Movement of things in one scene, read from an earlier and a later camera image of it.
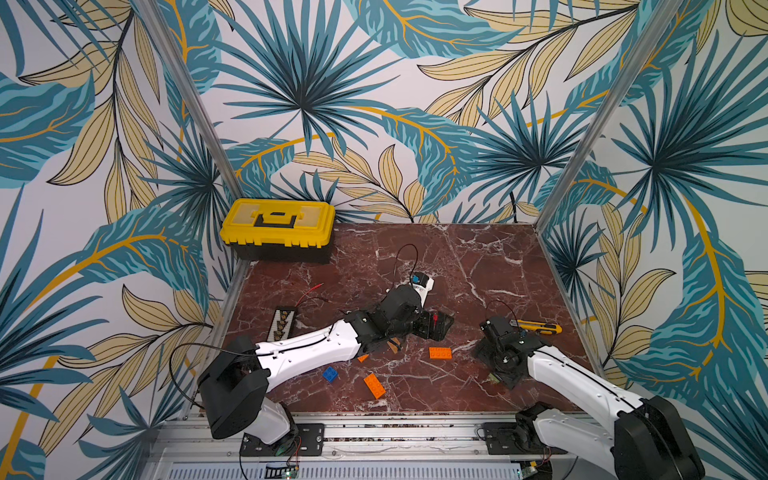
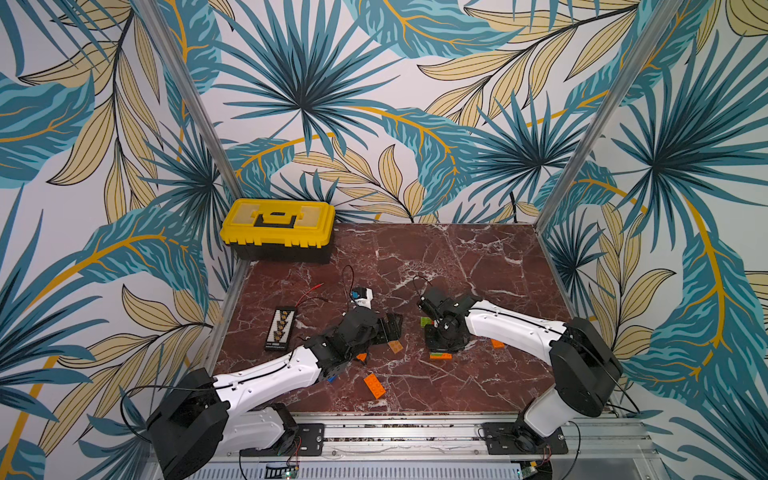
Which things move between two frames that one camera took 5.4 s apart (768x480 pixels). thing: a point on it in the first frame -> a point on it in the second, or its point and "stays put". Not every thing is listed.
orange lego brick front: x=375 y=386 stays put
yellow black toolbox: x=279 y=230 stays put
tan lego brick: x=392 y=346 stays put
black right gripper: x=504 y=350 -> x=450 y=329
